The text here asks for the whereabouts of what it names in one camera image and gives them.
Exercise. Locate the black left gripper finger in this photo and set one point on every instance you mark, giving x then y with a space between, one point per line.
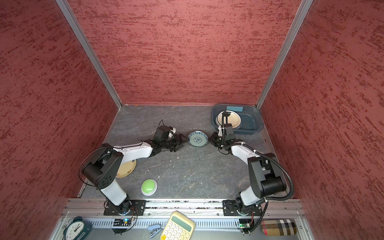
177 146
182 139

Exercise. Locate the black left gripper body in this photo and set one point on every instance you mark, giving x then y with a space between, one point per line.
170 142

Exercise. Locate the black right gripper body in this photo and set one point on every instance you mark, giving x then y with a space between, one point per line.
220 141

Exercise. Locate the blue floral porcelain plate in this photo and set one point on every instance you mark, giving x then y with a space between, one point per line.
198 139

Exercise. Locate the cream yellow plate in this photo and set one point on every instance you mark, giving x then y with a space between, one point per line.
228 117

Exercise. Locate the beige plate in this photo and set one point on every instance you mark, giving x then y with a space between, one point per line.
126 168

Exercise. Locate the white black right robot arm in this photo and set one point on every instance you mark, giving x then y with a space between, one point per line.
266 178

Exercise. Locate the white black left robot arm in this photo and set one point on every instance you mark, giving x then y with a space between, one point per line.
101 166

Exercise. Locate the translucent blue plastic bin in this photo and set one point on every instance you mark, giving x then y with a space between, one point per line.
252 121

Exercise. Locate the light blue bin label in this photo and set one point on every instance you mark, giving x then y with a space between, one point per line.
235 108

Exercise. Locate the green push button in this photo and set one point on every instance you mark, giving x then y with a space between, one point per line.
149 187

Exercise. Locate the yellow calculator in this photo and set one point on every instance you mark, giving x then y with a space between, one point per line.
178 227

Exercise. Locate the blue stapler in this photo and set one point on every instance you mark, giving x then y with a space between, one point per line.
154 230

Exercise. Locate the plaid checked pouch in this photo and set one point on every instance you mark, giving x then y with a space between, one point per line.
282 227

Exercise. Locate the teal alarm clock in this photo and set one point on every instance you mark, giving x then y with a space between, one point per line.
77 229

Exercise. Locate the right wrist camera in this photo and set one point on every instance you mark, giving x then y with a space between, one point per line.
221 131

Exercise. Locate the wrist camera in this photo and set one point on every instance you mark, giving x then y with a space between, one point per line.
221 131
172 132

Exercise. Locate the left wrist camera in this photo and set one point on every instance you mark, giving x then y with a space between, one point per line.
172 132

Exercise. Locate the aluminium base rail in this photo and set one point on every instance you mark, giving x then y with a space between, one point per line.
206 213

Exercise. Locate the aluminium right corner post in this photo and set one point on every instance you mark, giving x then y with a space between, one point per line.
290 37

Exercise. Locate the aluminium corner post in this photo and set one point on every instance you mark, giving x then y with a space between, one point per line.
290 37
79 33

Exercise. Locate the aluminium left corner post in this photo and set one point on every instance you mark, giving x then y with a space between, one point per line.
79 33

